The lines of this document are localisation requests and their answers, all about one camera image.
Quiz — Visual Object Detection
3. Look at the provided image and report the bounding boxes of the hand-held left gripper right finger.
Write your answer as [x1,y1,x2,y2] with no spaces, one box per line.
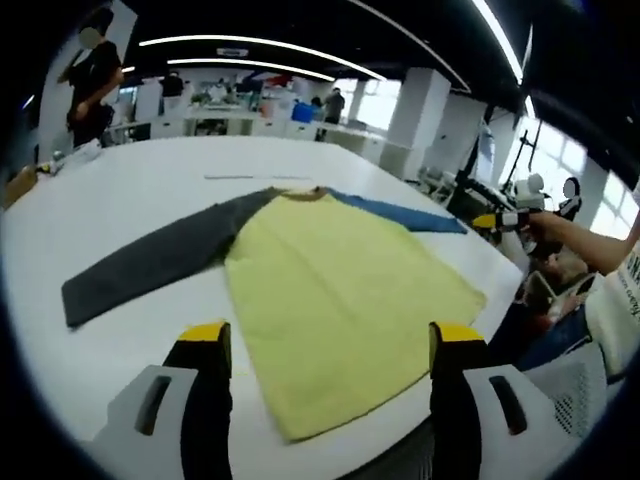
[428,321,566,480]

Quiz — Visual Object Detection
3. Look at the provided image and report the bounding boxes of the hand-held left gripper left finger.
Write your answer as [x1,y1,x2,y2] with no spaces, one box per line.
[92,321,234,480]

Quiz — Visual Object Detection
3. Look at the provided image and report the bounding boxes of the yellow garment with dark sleeves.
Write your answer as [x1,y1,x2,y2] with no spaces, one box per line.
[60,184,487,445]

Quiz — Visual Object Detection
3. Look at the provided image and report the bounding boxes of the thin template strip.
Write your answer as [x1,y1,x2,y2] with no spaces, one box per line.
[203,172,311,182]

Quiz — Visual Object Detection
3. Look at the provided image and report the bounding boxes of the person's right hand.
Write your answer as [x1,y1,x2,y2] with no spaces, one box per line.
[522,209,564,256]

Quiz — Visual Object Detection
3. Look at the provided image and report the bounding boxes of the grey mesh chair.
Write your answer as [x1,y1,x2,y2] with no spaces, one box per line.
[519,344,610,437]

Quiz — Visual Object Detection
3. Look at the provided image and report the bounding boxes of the white square pillar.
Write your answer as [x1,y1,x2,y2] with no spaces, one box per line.
[383,67,452,180]

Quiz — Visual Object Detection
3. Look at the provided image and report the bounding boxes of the long ceiling light strip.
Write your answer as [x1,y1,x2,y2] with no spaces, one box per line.
[471,0,525,85]
[138,34,387,82]
[167,57,337,82]

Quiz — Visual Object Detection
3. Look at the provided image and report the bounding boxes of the white counter cabinets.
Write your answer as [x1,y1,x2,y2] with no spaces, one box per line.
[149,105,397,162]

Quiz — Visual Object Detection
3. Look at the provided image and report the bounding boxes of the brown cardboard box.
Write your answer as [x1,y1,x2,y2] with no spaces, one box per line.
[3,167,40,210]

